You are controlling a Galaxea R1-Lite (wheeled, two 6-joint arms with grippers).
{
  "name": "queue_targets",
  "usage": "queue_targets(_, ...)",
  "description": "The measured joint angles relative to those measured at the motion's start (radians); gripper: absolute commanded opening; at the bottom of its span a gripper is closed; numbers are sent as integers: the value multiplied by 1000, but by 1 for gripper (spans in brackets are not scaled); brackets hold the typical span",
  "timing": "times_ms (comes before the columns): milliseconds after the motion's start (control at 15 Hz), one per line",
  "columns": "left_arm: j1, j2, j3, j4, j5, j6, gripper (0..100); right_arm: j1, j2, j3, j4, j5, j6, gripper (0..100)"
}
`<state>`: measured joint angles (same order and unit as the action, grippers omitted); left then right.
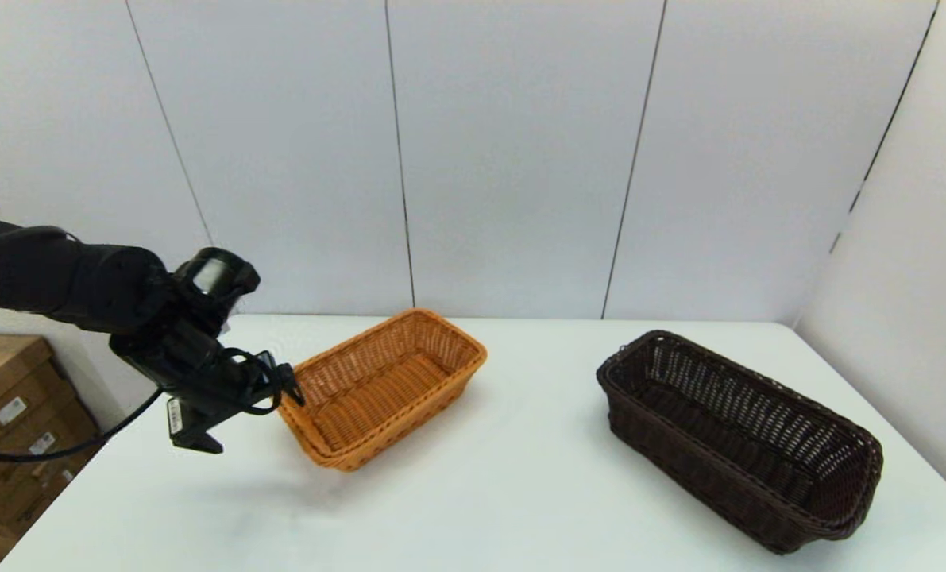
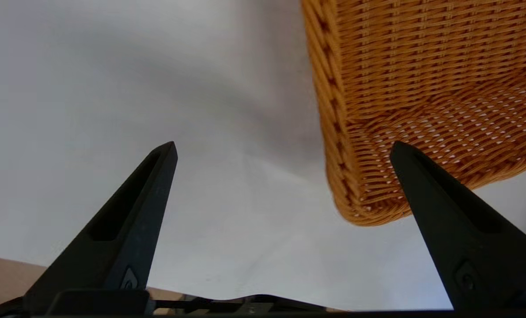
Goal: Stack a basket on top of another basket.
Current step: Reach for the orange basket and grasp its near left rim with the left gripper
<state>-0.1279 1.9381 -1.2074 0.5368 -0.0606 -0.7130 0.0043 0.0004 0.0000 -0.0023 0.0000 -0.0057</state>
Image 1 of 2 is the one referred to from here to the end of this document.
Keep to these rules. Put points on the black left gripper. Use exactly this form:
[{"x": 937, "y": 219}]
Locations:
[{"x": 187, "y": 361}]

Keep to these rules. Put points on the orange wicker basket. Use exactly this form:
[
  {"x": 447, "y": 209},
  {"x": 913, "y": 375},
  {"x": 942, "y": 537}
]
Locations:
[{"x": 377, "y": 389}]

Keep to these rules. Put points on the dark brown wicker basket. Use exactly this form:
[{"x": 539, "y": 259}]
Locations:
[{"x": 727, "y": 445}]

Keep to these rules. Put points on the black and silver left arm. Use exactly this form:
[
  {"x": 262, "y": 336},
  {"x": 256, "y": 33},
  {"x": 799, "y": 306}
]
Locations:
[{"x": 44, "y": 278}]

